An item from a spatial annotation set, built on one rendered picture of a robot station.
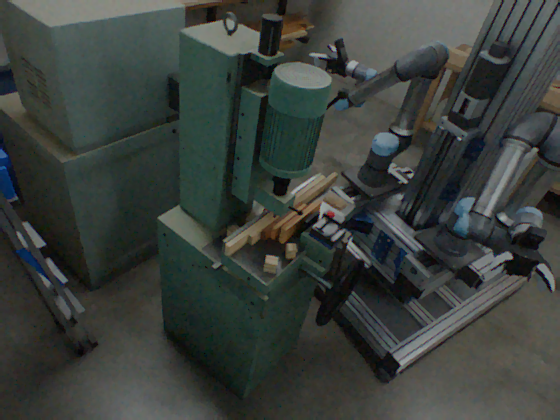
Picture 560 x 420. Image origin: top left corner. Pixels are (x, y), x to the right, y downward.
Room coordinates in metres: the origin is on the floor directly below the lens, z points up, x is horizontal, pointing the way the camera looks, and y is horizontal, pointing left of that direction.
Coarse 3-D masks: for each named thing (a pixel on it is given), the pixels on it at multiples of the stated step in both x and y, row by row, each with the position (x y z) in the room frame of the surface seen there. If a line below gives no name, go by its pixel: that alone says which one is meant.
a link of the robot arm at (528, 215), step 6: (522, 210) 1.11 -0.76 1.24; (528, 210) 1.09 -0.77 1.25; (534, 210) 1.10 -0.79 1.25; (516, 216) 1.10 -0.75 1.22; (522, 216) 1.07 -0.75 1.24; (528, 216) 1.06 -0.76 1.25; (534, 216) 1.06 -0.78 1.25; (540, 216) 1.07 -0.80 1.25; (516, 222) 1.05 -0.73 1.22; (522, 222) 1.03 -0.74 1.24; (528, 222) 1.03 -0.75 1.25; (534, 222) 1.03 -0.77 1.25; (540, 222) 1.05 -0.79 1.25; (510, 228) 1.07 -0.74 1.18; (510, 234) 1.05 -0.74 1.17
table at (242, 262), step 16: (320, 208) 1.32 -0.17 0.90; (352, 208) 1.36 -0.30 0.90; (272, 240) 1.08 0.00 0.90; (288, 240) 1.10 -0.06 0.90; (224, 256) 0.97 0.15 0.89; (240, 256) 0.97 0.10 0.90; (256, 256) 0.99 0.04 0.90; (304, 256) 1.06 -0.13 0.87; (240, 272) 0.93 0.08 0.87; (256, 272) 0.92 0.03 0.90; (288, 272) 0.98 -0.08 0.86; (320, 272) 1.01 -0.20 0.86; (256, 288) 0.89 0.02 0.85; (272, 288) 0.91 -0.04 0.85
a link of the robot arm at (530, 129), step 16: (544, 112) 1.36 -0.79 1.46; (512, 128) 1.33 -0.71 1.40; (528, 128) 1.31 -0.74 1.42; (544, 128) 1.30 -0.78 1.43; (512, 144) 1.29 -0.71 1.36; (528, 144) 1.28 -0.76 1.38; (496, 160) 1.27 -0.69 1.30; (512, 160) 1.24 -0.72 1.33; (496, 176) 1.21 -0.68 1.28; (512, 176) 1.22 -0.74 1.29; (480, 192) 1.19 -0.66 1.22; (496, 192) 1.17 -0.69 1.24; (480, 208) 1.14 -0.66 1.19; (496, 208) 1.15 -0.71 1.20; (464, 224) 1.10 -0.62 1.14; (480, 224) 1.10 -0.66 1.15; (480, 240) 1.07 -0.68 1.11
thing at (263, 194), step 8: (256, 184) 1.17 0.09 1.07; (264, 184) 1.18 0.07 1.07; (272, 184) 1.19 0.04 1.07; (256, 192) 1.16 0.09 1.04; (264, 192) 1.15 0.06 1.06; (272, 192) 1.15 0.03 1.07; (288, 192) 1.17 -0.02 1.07; (256, 200) 1.16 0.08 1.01; (264, 200) 1.14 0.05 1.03; (272, 200) 1.13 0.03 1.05; (280, 200) 1.11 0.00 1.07; (288, 200) 1.12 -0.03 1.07; (272, 208) 1.12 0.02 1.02; (280, 208) 1.11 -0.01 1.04; (288, 208) 1.13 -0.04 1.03; (280, 216) 1.10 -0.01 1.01
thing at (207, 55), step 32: (192, 32) 1.26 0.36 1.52; (224, 32) 1.32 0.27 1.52; (256, 32) 1.37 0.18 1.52; (192, 64) 1.23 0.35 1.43; (224, 64) 1.17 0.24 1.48; (192, 96) 1.23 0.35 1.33; (224, 96) 1.16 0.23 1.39; (192, 128) 1.23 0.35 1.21; (224, 128) 1.16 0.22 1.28; (192, 160) 1.23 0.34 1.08; (224, 160) 1.16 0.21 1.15; (192, 192) 1.23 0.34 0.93; (224, 192) 1.18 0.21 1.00; (224, 224) 1.19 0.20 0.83
